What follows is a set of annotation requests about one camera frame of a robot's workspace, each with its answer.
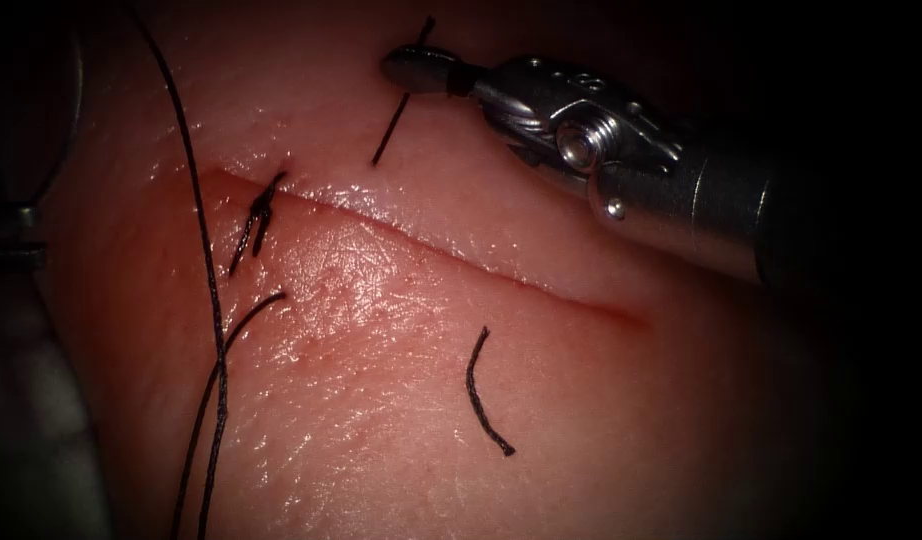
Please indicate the right arm needle driver jaw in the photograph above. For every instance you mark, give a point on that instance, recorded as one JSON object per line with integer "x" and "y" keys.
{"x": 420, "y": 71}

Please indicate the right arm needle driver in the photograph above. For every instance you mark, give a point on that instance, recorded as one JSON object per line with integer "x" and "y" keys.
{"x": 558, "y": 112}

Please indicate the short black thread piece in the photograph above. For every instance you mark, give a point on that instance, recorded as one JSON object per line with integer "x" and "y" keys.
{"x": 390, "y": 131}

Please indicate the black stitching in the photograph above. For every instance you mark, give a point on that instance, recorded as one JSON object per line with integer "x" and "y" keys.
{"x": 260, "y": 214}

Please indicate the tissue pad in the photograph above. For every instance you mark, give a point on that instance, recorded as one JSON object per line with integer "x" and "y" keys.
{"x": 401, "y": 352}

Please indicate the curved black thread piece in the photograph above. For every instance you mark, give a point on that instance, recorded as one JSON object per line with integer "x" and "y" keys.
{"x": 474, "y": 401}

